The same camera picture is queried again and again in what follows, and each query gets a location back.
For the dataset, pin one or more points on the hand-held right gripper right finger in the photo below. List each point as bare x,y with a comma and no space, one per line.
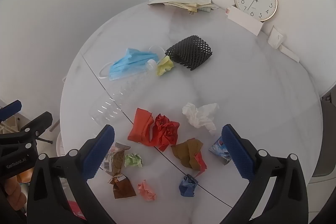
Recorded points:
237,153

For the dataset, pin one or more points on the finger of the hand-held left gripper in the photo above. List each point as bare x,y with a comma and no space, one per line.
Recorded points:
10,109
39,123

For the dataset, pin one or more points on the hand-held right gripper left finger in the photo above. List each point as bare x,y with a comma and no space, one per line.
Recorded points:
101,153

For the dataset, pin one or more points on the silver brown barcode wrapper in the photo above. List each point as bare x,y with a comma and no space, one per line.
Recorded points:
116,158

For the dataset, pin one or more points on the green paper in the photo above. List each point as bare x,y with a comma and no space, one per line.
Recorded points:
134,160

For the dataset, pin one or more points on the small brown snack wrapper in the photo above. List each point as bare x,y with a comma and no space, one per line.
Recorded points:
122,186

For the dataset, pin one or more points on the orange-red wrapper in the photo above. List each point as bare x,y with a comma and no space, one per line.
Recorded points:
140,125

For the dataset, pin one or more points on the brown and red wrapper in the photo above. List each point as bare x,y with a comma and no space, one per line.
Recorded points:
187,153

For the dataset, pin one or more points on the white tissue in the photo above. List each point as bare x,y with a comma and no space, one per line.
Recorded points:
200,116

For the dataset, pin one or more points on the clear plastic bottle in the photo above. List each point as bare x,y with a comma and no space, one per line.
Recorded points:
118,98

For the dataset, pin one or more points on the blue wrapper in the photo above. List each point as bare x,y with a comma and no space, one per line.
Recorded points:
188,185

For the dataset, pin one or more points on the pink paper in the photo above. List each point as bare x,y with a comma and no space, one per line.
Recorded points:
147,190

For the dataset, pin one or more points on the red paper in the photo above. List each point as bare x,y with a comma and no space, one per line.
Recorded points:
166,130

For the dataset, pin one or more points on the blue face mask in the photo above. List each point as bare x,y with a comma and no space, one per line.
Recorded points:
131,64

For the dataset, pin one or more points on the yellow paper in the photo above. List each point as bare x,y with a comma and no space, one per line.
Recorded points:
164,66

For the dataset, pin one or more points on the black foam net sleeve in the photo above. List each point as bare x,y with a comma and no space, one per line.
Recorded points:
190,52

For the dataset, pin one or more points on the person's left hand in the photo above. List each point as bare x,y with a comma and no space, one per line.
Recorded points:
13,192

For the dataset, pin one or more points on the pink cloth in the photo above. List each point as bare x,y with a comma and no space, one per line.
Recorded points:
76,211

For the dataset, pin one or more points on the grey chair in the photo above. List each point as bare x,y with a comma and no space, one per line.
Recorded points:
326,134

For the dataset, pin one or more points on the white narrow packet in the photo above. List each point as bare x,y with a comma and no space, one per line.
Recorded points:
288,53

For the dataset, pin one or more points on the clear plastic lid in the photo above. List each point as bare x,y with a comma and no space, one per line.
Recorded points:
156,49

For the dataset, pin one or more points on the white square packet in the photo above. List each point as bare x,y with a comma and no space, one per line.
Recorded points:
275,36

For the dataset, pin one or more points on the white flat box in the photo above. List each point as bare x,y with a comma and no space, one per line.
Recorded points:
244,19

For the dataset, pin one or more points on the stack of papers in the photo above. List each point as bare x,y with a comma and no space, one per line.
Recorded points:
183,2

